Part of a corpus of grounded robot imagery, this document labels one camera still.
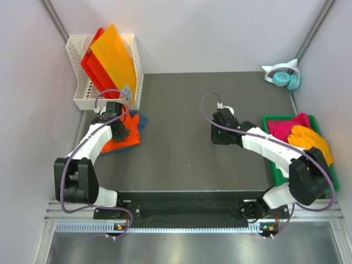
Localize slotted cable duct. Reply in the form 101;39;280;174
55;222;275;234

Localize pink t shirt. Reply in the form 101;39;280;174
265;113;311;142

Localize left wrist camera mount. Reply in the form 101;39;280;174
93;106;106;116

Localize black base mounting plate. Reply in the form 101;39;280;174
92;191;289;229

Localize green plastic tray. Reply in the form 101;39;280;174
262;114;339;192

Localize orange t shirt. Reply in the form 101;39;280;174
100;111;141;155

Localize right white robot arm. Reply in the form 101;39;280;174
211;103;333;218

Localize yellow t shirt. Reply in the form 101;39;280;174
288;125;334;166

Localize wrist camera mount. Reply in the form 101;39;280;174
93;106;106;116
217;102;235;115

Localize cat ear headphones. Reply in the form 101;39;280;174
262;58;301;91

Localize blue t shirt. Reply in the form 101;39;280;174
113;112;148;153

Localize white perforated file basket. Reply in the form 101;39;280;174
66;34;144;111

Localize red plastic folder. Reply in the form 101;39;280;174
81;27;117;92

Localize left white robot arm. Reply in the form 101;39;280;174
54;102;130;218

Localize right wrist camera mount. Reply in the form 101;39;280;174
217;102;235;115

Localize orange plastic folder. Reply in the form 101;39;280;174
90;24;137;103

